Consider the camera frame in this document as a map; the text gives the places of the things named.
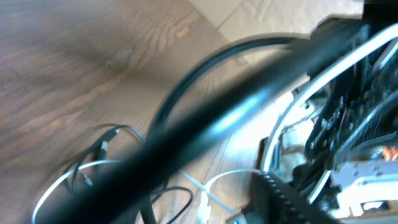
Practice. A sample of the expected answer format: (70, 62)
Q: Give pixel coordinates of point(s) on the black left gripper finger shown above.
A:
(273, 201)

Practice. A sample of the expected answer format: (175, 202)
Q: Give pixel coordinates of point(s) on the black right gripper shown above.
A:
(353, 170)

